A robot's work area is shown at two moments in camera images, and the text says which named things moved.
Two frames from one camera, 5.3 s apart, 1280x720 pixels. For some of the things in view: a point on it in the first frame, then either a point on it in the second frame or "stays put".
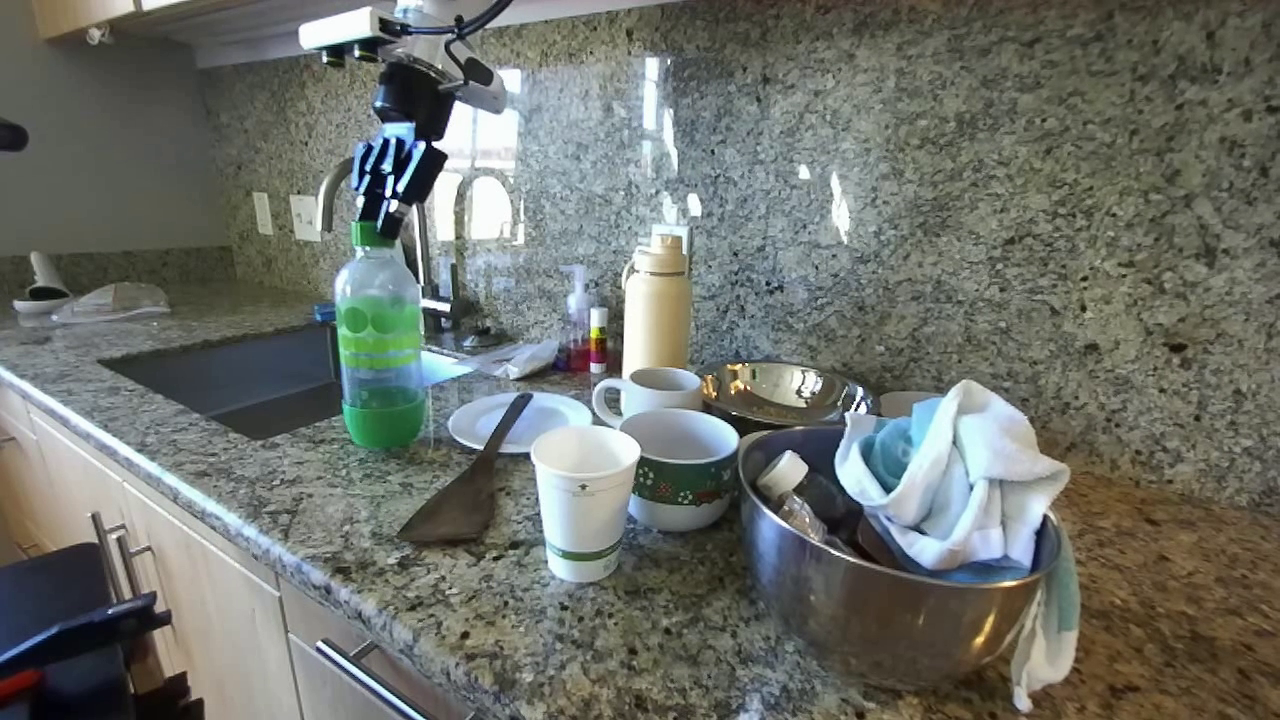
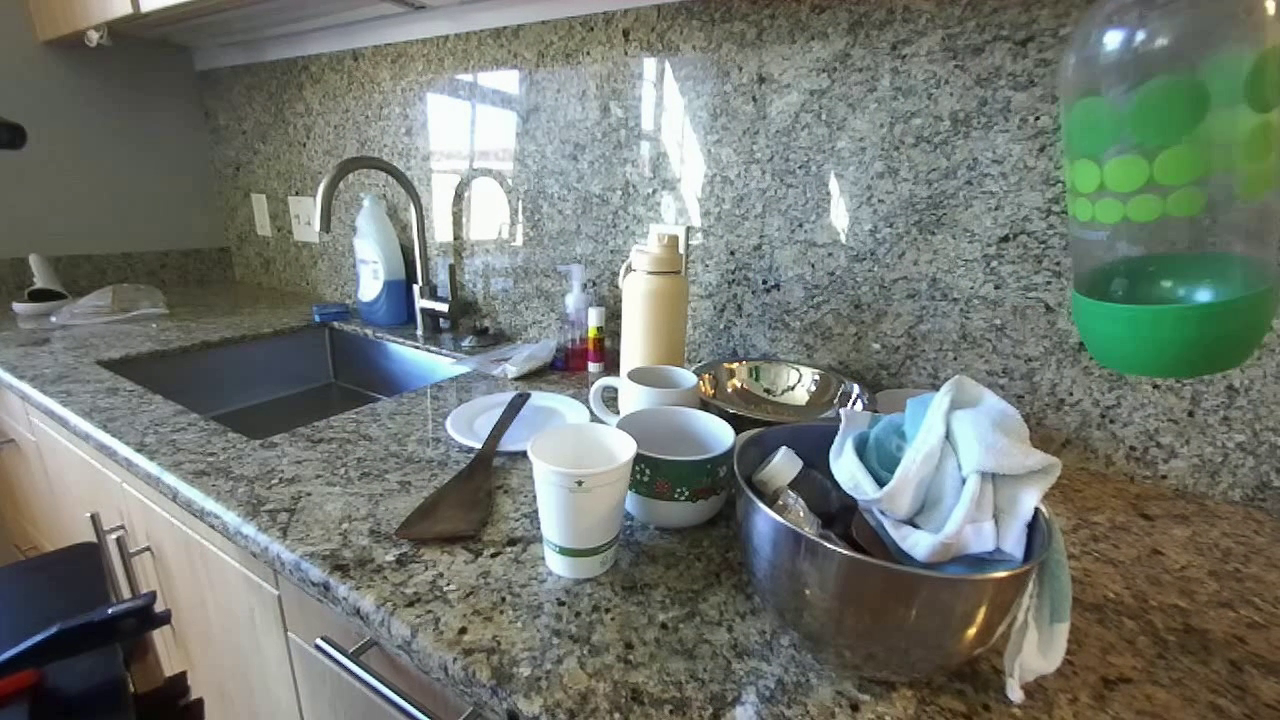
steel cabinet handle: (124, 557) stays put
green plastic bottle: (383, 344) → (1173, 181)
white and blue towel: (961, 491) stays put
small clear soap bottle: (579, 321) stays put
